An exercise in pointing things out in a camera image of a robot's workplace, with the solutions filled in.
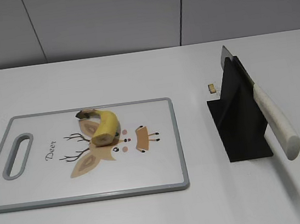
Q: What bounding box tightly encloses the white deer cutting board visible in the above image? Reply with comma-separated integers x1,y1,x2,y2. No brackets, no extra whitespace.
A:
0,97,190,213

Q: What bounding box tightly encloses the black knife stand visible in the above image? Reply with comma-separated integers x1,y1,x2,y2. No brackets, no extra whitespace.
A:
207,56,273,163

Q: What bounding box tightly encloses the white handled kitchen knife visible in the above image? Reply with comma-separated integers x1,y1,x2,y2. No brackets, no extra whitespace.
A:
220,46,300,161

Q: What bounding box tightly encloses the small yellow banana bit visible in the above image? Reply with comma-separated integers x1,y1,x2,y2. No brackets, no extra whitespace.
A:
207,83,217,94

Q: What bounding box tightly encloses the yellow banana stem half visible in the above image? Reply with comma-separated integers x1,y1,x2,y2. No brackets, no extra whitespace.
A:
75,109,119,147

